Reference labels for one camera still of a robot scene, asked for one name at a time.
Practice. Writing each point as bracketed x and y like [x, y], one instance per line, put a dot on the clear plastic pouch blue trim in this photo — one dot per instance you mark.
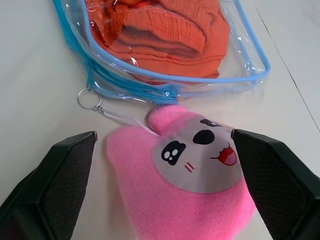
[240, 42]

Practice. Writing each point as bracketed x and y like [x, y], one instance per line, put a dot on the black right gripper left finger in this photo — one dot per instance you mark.
[47, 190]

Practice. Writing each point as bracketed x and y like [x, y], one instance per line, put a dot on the pink plush cat charm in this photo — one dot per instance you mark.
[180, 180]

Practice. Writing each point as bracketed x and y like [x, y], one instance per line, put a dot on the orange knitted cloth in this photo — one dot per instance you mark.
[162, 37]

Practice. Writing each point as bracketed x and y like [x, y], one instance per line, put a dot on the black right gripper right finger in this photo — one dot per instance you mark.
[277, 185]

